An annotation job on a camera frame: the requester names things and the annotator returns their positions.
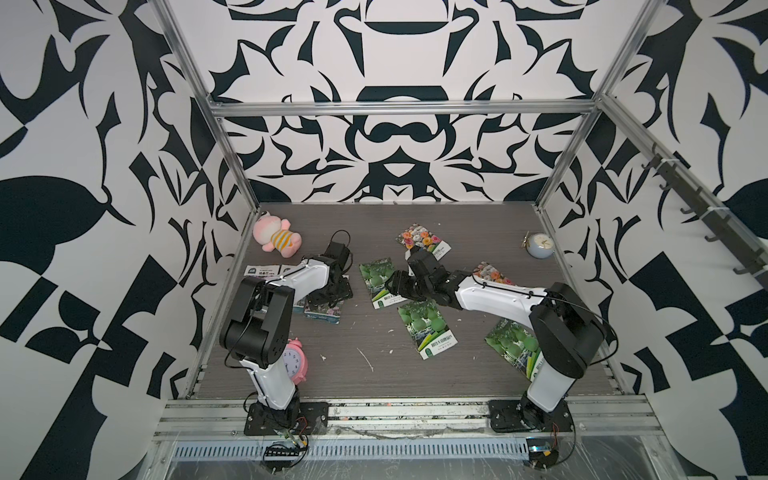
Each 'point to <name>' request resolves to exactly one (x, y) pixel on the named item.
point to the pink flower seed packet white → (330, 315)
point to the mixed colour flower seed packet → (416, 236)
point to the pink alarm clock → (295, 361)
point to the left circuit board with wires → (282, 457)
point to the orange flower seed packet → (486, 270)
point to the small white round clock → (538, 245)
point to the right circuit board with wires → (543, 452)
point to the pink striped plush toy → (273, 233)
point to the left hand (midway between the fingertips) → (332, 293)
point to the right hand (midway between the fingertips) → (388, 281)
